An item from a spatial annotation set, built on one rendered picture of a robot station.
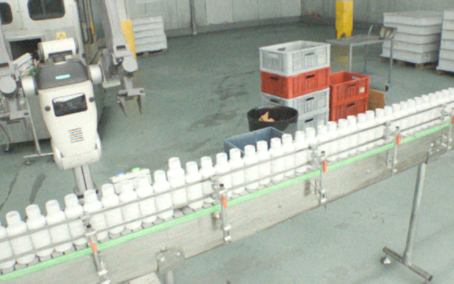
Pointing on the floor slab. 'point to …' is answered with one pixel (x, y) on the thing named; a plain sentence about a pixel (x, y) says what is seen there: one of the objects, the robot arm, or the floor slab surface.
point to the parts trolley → (366, 53)
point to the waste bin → (288, 125)
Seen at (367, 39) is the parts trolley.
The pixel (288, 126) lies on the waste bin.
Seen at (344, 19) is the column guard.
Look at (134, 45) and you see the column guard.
